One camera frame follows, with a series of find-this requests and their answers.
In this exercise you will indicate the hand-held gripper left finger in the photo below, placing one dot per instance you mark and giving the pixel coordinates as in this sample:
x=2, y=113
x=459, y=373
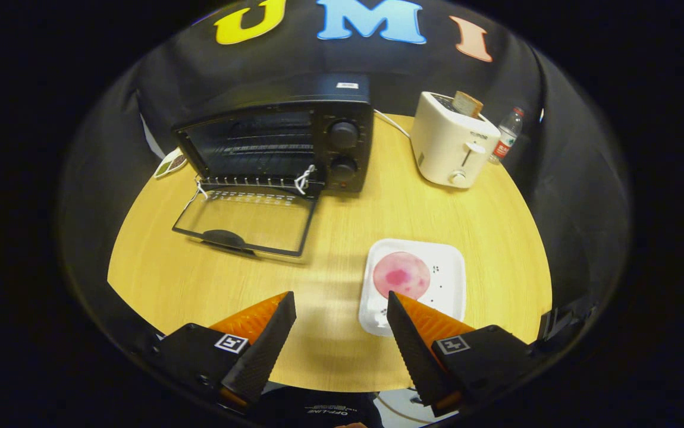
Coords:
x=264, y=351

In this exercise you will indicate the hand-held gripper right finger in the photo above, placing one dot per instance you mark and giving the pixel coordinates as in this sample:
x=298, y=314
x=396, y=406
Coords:
x=416, y=356

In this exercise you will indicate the white square plate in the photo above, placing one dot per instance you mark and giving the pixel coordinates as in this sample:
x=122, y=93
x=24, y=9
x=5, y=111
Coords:
x=443, y=285

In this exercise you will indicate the pink round meat slice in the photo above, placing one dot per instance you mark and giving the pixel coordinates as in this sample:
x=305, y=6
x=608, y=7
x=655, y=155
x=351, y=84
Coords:
x=401, y=273

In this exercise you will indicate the black toaster oven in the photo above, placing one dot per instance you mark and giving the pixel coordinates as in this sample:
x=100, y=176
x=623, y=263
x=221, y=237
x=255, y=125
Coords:
x=342, y=101

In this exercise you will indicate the white pop-up toaster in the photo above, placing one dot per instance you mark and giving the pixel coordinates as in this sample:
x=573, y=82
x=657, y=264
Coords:
x=449, y=148

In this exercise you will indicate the black rectangular device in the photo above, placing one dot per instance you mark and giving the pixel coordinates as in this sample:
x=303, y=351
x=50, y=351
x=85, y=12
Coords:
x=562, y=324

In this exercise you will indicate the white divided dish with beans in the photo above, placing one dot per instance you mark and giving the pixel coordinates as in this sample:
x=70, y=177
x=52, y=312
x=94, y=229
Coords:
x=169, y=165

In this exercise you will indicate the clear plastic water bottle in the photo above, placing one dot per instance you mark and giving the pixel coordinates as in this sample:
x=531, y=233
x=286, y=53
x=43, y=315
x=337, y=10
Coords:
x=508, y=134

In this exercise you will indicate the black backdrop cloth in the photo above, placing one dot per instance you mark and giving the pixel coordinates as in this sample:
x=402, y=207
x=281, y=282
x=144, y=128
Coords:
x=580, y=178

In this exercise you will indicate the brown bread slice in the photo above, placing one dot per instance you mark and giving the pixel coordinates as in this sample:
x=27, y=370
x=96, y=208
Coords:
x=467, y=104

